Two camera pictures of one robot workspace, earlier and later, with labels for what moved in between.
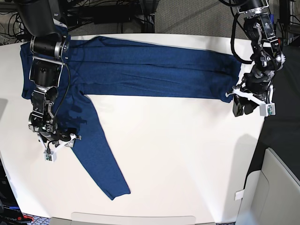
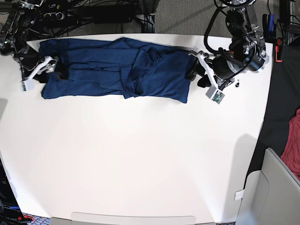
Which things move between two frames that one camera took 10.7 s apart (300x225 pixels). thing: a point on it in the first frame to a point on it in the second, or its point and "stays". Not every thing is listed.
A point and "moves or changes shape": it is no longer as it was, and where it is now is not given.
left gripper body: [57, 134] to [29, 58]
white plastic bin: [271, 196] stays
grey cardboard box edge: [58, 221] stays
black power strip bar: [113, 19] stays
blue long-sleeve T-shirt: [103, 65] moves or changes shape
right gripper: [257, 82] to [223, 68]
